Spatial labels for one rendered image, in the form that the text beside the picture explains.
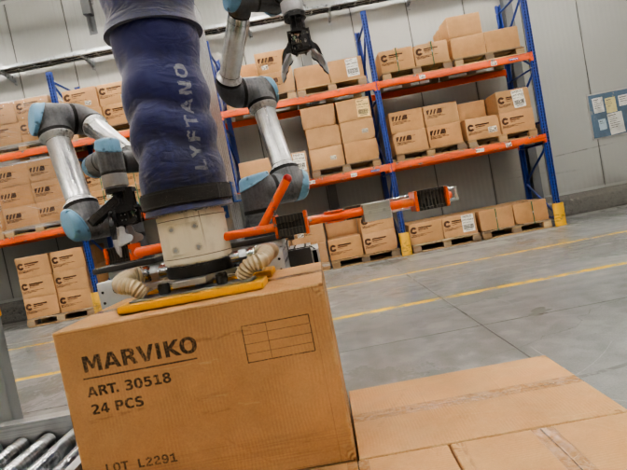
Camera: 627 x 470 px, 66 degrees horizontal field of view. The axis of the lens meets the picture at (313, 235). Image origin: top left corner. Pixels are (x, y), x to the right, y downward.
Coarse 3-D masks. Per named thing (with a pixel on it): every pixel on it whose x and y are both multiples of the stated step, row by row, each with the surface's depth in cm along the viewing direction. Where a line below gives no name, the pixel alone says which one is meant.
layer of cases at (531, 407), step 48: (384, 384) 145; (432, 384) 138; (480, 384) 132; (528, 384) 126; (576, 384) 121; (384, 432) 116; (432, 432) 112; (480, 432) 108; (528, 432) 104; (576, 432) 100; (624, 432) 97
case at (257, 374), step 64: (128, 320) 105; (192, 320) 104; (256, 320) 104; (320, 320) 104; (64, 384) 106; (128, 384) 105; (192, 384) 105; (256, 384) 105; (320, 384) 105; (128, 448) 106; (192, 448) 106; (256, 448) 106; (320, 448) 106
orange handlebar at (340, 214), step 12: (396, 204) 119; (408, 204) 119; (312, 216) 120; (324, 216) 120; (336, 216) 119; (348, 216) 120; (252, 228) 120; (264, 228) 120; (228, 240) 121; (144, 252) 121; (156, 252) 121
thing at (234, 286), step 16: (224, 272) 114; (160, 288) 113; (192, 288) 114; (208, 288) 111; (224, 288) 110; (240, 288) 109; (256, 288) 109; (128, 304) 111; (144, 304) 110; (160, 304) 110; (176, 304) 110
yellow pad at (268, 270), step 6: (258, 270) 130; (264, 270) 129; (270, 270) 128; (228, 276) 130; (234, 276) 129; (270, 276) 128; (156, 288) 135; (174, 288) 129; (180, 288) 129; (150, 294) 129
